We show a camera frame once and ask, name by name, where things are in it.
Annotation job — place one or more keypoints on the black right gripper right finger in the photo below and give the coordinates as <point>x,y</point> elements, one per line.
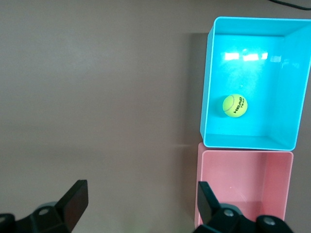
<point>209,211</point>

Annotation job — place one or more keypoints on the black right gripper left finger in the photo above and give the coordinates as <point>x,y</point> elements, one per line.
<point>70,208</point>

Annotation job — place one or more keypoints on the pink plastic bin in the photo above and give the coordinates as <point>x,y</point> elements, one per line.
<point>243,174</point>

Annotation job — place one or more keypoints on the yellow-green tennis ball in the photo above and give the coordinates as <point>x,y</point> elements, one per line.
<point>235,105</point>

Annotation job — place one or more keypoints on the blue plastic bin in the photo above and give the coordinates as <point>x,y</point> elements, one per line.
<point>267,72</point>

